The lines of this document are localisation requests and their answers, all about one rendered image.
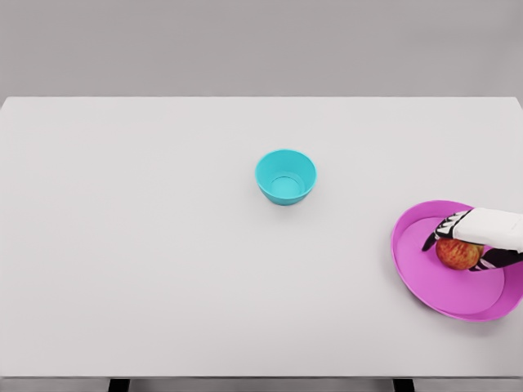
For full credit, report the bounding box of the red yellow apple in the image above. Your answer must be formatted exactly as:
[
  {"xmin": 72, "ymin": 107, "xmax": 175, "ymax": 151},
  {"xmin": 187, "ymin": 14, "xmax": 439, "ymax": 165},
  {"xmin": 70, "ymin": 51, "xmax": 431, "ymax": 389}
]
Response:
[{"xmin": 435, "ymin": 238, "xmax": 485, "ymax": 272}]

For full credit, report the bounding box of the blue bowl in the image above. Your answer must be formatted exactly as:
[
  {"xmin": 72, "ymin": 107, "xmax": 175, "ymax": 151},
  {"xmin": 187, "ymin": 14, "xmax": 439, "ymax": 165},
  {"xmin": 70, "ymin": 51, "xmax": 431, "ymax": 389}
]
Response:
[{"xmin": 255, "ymin": 149, "xmax": 318, "ymax": 207}]

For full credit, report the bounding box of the pink plate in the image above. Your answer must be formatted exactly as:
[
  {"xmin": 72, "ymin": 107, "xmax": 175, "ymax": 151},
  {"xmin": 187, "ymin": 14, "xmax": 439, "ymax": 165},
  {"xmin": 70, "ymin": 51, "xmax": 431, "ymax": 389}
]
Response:
[{"xmin": 390, "ymin": 199, "xmax": 523, "ymax": 323}]

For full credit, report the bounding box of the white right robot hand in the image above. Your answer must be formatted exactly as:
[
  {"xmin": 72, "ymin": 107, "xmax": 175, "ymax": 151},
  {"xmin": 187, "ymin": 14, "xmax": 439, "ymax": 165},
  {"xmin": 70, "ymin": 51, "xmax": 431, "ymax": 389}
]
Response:
[{"xmin": 421, "ymin": 207, "xmax": 523, "ymax": 273}]

